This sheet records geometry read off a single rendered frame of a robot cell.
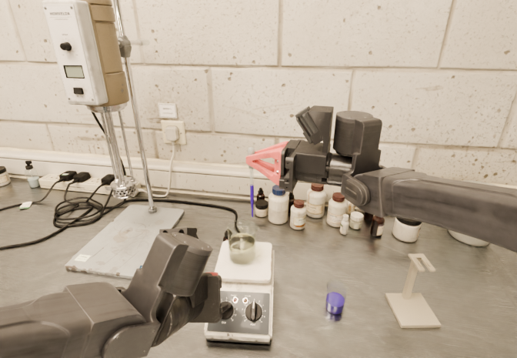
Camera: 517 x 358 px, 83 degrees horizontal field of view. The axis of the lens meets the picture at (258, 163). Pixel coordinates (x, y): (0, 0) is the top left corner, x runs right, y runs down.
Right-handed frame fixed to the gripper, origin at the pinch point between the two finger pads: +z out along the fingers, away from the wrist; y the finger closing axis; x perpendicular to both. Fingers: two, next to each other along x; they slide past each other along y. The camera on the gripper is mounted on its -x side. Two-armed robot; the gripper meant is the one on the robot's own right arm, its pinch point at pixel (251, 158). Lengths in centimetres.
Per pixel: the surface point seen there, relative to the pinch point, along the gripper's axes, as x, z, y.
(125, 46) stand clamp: -19.2, 39.5, -16.2
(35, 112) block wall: 5, 98, -28
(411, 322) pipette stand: 31.8, -33.7, -0.9
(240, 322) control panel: 28.6, -1.9, 12.5
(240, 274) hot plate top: 23.6, 0.7, 5.8
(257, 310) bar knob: 27.2, -4.5, 10.1
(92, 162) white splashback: 22, 74, -27
